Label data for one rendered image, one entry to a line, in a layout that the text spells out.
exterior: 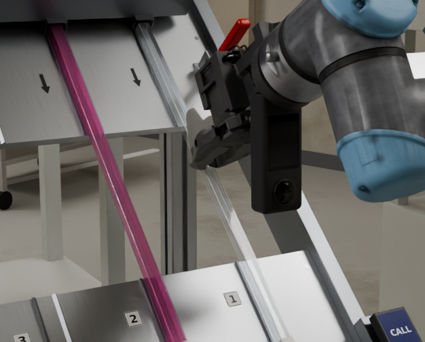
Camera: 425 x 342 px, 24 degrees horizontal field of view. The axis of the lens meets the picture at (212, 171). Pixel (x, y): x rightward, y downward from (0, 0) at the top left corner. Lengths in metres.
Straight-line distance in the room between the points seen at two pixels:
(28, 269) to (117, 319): 0.81
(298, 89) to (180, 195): 0.54
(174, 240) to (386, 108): 0.68
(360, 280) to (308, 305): 2.57
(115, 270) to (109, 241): 0.05
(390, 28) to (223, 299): 0.35
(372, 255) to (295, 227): 2.81
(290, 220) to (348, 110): 0.33
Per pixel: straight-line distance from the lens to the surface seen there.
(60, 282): 1.68
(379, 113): 0.78
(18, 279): 1.71
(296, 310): 1.03
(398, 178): 0.77
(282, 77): 0.88
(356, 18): 0.79
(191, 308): 0.98
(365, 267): 3.75
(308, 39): 0.83
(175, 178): 1.39
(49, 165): 1.75
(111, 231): 1.52
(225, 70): 0.97
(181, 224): 1.41
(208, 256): 3.84
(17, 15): 1.13
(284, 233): 1.11
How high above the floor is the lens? 1.17
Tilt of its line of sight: 13 degrees down
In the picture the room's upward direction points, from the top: straight up
